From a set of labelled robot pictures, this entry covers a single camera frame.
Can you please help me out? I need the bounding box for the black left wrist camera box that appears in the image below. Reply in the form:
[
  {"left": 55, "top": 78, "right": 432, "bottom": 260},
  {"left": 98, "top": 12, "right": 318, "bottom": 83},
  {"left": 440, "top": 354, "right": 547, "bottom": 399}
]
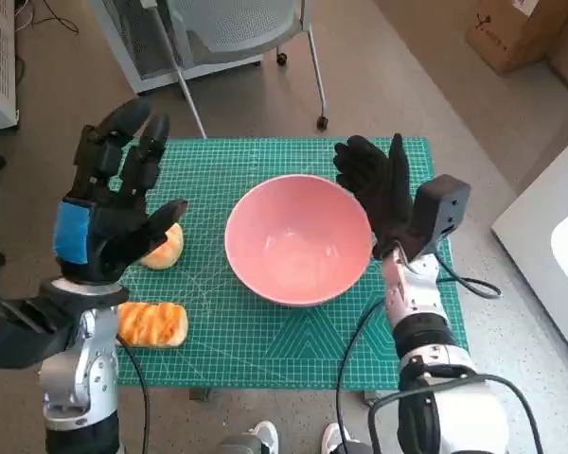
[{"left": 0, "top": 290, "right": 84, "bottom": 369}]

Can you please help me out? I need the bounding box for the white furniture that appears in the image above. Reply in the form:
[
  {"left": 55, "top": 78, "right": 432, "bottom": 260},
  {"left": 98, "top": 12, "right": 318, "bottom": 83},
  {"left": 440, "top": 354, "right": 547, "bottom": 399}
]
[{"left": 490, "top": 136, "right": 568, "bottom": 370}]

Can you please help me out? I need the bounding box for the thick black looped arm cable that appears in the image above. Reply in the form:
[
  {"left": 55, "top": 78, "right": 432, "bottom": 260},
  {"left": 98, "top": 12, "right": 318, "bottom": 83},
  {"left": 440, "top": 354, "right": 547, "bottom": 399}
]
[{"left": 367, "top": 373, "right": 545, "bottom": 454}]

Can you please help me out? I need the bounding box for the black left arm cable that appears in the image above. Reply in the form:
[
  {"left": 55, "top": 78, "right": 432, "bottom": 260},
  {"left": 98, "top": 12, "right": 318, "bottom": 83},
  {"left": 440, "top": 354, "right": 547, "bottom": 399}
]
[{"left": 115, "top": 330, "right": 151, "bottom": 454}]

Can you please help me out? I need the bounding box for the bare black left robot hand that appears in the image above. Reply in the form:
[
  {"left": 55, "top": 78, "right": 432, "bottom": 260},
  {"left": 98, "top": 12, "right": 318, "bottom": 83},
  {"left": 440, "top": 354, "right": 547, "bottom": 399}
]
[{"left": 51, "top": 96, "right": 189, "bottom": 285}]

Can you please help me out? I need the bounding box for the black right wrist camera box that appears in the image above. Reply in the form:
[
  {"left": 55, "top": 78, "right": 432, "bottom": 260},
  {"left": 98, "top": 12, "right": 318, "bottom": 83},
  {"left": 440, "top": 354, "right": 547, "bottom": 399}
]
[{"left": 409, "top": 173, "right": 472, "bottom": 262}]

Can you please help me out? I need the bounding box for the round toy bread bun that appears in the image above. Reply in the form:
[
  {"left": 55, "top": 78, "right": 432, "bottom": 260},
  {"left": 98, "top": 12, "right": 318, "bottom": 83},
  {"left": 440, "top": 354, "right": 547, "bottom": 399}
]
[{"left": 139, "top": 222, "right": 185, "bottom": 271}]

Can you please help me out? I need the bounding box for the grey mesh chair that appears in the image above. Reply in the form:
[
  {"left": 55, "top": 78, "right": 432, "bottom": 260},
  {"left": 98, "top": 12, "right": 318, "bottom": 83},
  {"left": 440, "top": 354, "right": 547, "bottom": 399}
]
[{"left": 141, "top": 0, "right": 332, "bottom": 138}]

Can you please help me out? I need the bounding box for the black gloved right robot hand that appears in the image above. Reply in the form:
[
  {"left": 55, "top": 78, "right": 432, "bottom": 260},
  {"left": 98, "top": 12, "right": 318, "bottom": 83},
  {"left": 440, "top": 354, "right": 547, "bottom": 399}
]
[{"left": 333, "top": 133, "right": 421, "bottom": 261}]

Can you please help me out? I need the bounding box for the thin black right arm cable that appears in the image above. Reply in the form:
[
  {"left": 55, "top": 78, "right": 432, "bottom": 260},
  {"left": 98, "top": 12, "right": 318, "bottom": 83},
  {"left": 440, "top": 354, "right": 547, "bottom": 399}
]
[{"left": 335, "top": 300, "right": 385, "bottom": 454}]

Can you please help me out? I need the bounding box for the green cutting mat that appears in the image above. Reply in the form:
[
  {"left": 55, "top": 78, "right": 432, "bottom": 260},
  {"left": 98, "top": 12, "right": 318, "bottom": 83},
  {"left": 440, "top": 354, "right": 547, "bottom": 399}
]
[{"left": 115, "top": 136, "right": 470, "bottom": 392}]

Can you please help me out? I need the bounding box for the printed cardboard box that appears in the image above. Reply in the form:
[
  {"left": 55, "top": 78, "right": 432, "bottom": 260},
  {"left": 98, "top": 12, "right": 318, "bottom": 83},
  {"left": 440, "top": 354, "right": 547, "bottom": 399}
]
[{"left": 466, "top": 0, "right": 568, "bottom": 75}]

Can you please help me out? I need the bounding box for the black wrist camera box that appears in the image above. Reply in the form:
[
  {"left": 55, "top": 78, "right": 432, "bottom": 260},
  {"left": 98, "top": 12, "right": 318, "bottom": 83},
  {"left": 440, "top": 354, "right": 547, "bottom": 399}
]
[
  {"left": 409, "top": 173, "right": 472, "bottom": 262},
  {"left": 0, "top": 290, "right": 84, "bottom": 369}
]

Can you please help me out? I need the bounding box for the black floor cable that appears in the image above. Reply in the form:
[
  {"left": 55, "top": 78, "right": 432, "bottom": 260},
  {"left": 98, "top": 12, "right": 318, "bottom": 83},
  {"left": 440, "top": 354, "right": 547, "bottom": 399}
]
[{"left": 16, "top": 0, "right": 80, "bottom": 34}]

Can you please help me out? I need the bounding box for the rectangular striped toy bread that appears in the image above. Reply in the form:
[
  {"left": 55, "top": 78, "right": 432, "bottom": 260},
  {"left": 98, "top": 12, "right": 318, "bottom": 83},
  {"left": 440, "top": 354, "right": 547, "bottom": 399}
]
[{"left": 115, "top": 302, "right": 189, "bottom": 349}]

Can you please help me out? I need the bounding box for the pink bowl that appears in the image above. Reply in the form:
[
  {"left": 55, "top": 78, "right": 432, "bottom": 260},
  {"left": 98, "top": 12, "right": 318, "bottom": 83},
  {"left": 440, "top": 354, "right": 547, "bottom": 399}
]
[{"left": 223, "top": 173, "right": 374, "bottom": 308}]

